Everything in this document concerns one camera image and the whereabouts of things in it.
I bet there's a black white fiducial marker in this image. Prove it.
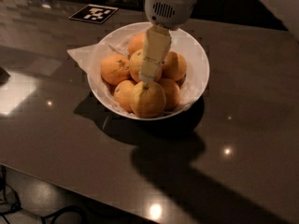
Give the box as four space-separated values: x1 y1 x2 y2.
69 4 119 24

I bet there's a white bowl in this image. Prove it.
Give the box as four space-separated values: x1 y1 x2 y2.
86 21 210 121

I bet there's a black cable on floor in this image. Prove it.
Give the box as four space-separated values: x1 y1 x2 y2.
0 165 90 224

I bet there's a white paper liner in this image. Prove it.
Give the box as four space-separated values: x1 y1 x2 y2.
66 21 200 117

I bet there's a front yellowish orange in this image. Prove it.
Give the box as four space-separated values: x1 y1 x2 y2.
130 81 166 119

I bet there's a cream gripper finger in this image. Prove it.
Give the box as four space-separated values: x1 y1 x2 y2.
139 25 172 83

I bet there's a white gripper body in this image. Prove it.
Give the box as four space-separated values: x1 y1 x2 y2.
144 0 197 31

